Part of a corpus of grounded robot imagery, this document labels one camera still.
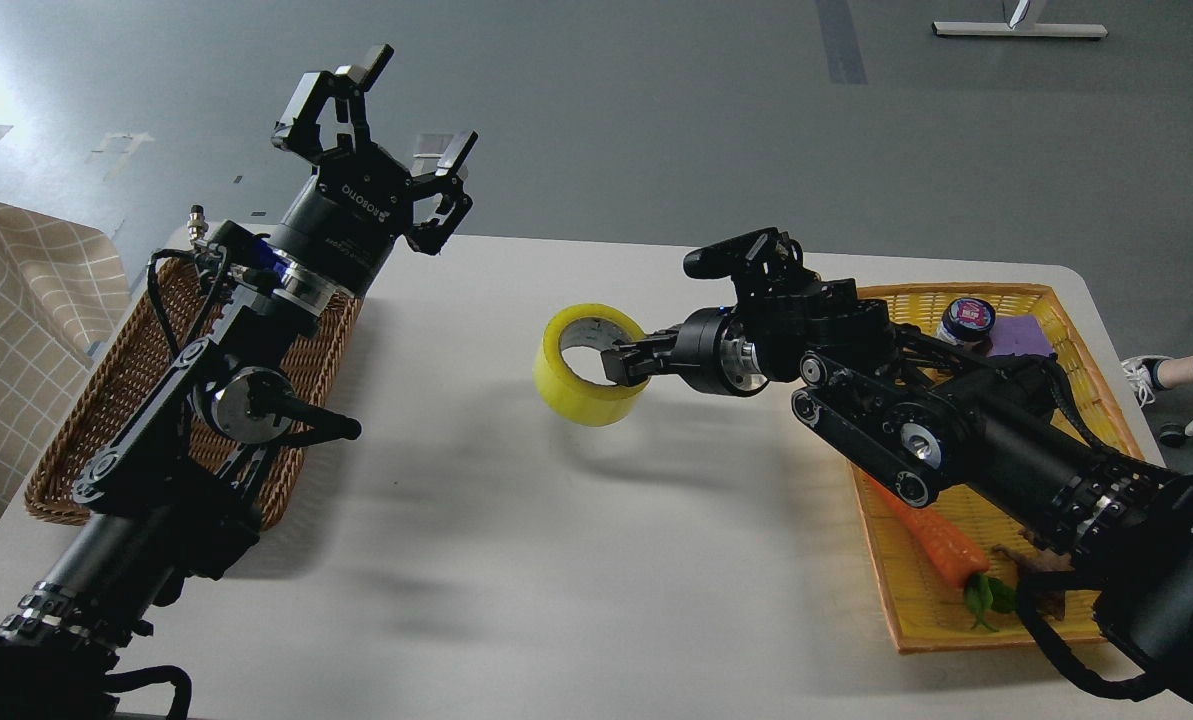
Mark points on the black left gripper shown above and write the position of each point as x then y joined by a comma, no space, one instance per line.
351,225

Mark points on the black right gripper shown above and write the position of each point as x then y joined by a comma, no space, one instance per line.
705,351

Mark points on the yellow tape roll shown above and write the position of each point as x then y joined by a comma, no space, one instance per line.
568,394

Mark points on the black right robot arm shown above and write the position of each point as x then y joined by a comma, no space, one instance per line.
921,415

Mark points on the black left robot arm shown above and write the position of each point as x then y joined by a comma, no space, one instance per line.
174,495

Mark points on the brown wicker basket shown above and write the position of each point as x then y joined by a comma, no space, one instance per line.
133,364

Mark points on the small dark jar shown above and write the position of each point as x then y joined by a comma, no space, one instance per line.
966,321

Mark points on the orange toy carrot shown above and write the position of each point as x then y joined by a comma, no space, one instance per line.
955,558

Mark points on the beige checkered cloth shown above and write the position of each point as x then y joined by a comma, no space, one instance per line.
63,292

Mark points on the purple foam block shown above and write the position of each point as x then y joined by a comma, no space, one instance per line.
1020,335

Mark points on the white sneaker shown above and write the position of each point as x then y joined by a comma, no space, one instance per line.
1141,373

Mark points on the white stand base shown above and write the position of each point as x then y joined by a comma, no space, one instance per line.
1023,20

